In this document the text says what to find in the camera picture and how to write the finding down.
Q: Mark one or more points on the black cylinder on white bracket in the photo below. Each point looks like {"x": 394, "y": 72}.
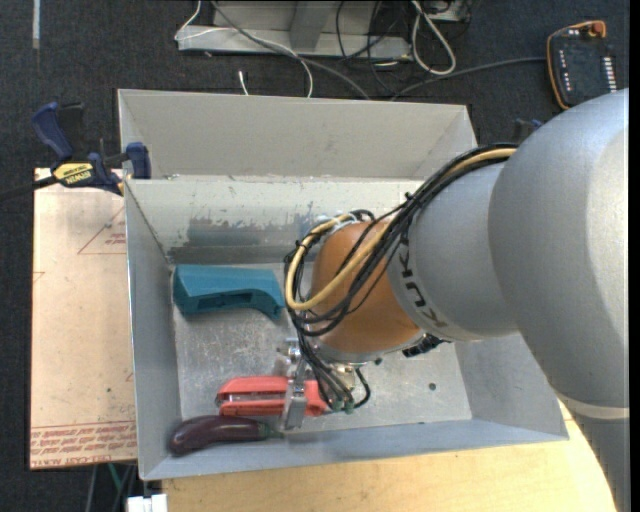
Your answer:
{"x": 422, "y": 346}

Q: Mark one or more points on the red stapler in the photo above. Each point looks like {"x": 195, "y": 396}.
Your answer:
{"x": 252, "y": 395}

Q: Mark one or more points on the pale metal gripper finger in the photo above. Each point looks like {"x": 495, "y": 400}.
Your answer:
{"x": 295, "y": 412}
{"x": 289, "y": 358}

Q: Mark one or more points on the purple toy eggplant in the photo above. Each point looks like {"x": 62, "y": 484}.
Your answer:
{"x": 210, "y": 432}

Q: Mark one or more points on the grey metal bin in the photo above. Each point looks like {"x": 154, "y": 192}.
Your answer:
{"x": 240, "y": 350}

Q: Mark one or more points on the brown cardboard board, red print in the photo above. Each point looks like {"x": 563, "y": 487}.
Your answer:
{"x": 75, "y": 325}

